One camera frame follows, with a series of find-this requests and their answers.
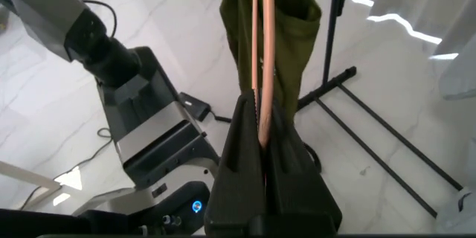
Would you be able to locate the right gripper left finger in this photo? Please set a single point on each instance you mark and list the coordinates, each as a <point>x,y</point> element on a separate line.
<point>234,193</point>

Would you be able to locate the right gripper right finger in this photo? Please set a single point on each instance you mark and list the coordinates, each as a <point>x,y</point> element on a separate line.
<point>297,186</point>

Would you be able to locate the pink clothes hanger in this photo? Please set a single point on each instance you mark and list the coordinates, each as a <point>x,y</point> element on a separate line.
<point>267,44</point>

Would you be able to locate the green garment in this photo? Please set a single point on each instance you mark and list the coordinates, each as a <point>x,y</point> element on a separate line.
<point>297,26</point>

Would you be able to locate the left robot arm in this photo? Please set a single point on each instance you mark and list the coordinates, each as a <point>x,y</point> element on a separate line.
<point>44,7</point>

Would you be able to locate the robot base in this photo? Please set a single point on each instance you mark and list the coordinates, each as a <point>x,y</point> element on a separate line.
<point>156,130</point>

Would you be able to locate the black clothes rack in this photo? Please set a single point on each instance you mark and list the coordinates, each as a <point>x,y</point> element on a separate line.
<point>331,44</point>

